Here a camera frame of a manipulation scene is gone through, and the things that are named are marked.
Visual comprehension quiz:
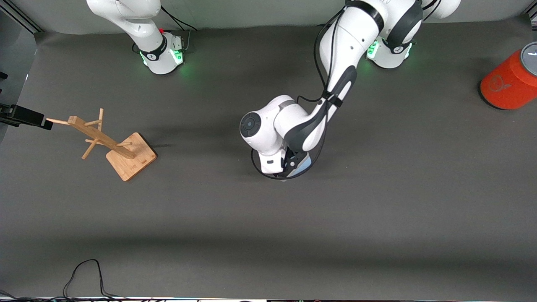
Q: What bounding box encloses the light blue cup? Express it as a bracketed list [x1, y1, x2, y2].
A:
[290, 154, 312, 177]

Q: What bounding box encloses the wooden cup rack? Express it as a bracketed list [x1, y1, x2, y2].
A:
[45, 108, 157, 182]

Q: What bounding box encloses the dark grey table mat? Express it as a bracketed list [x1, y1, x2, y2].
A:
[0, 15, 537, 300]

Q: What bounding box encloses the orange cylindrical canister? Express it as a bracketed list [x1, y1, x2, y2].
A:
[480, 41, 537, 111]

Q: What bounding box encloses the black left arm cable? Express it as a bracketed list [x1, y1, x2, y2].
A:
[251, 8, 353, 181]

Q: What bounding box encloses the thin black looped cable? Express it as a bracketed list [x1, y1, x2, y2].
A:
[62, 259, 126, 300]

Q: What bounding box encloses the black right arm base cable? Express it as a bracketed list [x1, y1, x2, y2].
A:
[132, 6, 198, 54]

